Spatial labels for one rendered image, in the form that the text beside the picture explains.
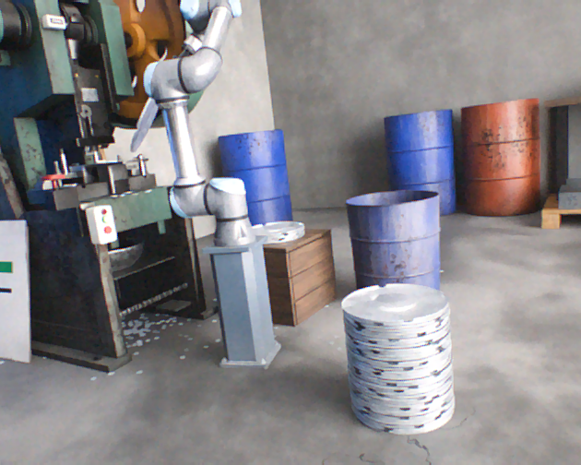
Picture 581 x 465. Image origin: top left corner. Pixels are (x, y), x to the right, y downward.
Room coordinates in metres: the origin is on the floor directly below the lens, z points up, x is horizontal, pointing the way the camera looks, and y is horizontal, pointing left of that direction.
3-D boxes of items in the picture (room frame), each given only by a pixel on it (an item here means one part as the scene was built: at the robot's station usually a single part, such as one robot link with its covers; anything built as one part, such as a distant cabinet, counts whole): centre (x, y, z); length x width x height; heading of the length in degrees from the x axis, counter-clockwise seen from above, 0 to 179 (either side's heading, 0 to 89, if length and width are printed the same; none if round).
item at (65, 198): (1.76, 0.81, 0.62); 0.10 x 0.06 x 0.20; 148
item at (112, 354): (1.99, 1.10, 0.45); 0.92 x 0.12 x 0.90; 58
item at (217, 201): (1.70, 0.21, 0.62); 0.13 x 0.12 x 0.14; 76
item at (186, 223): (2.44, 0.82, 0.45); 0.92 x 0.12 x 0.90; 58
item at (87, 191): (2.14, 0.84, 0.68); 0.45 x 0.30 x 0.06; 148
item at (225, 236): (1.70, 0.20, 0.50); 0.15 x 0.15 x 0.10
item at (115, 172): (2.05, 0.69, 0.72); 0.25 x 0.14 x 0.14; 58
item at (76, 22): (2.14, 0.84, 1.27); 0.21 x 0.12 x 0.34; 58
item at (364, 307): (1.27, -0.26, 0.32); 0.29 x 0.29 x 0.01
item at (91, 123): (2.12, 0.81, 1.04); 0.17 x 0.15 x 0.30; 58
